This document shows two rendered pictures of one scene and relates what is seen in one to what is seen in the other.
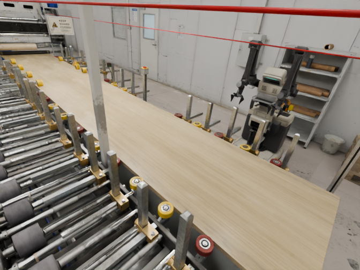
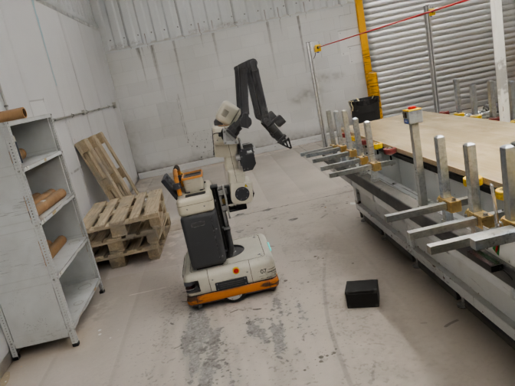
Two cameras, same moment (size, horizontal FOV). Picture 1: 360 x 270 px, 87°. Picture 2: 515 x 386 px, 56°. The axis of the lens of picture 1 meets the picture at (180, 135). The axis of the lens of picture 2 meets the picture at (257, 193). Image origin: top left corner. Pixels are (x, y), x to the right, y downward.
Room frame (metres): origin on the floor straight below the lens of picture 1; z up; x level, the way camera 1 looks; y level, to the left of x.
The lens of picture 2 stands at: (4.56, 1.62, 1.54)
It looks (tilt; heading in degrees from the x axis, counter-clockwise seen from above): 14 degrees down; 226
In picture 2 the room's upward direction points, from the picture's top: 12 degrees counter-clockwise
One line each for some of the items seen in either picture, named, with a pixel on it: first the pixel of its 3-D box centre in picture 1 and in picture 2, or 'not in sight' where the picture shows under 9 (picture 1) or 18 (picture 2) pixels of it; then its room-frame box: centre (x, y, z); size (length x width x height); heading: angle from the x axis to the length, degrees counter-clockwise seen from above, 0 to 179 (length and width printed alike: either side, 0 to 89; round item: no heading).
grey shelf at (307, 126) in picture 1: (299, 96); (34, 227); (3.34, -2.02, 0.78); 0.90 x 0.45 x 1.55; 49
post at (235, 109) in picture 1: (230, 131); (349, 141); (1.53, -0.44, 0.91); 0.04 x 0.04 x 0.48; 49
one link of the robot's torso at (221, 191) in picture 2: (264, 126); (236, 195); (2.20, -1.06, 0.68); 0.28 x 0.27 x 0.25; 49
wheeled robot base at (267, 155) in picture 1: (254, 152); (229, 266); (2.36, -1.12, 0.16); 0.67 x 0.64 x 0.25; 139
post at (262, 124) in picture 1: (255, 145); (340, 140); (1.36, -0.63, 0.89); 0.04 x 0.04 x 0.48; 49
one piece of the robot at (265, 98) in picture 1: (263, 103); (244, 153); (2.14, -0.93, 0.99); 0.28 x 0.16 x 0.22; 49
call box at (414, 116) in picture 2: (144, 70); (412, 116); (2.33, 0.50, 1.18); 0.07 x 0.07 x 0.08; 49
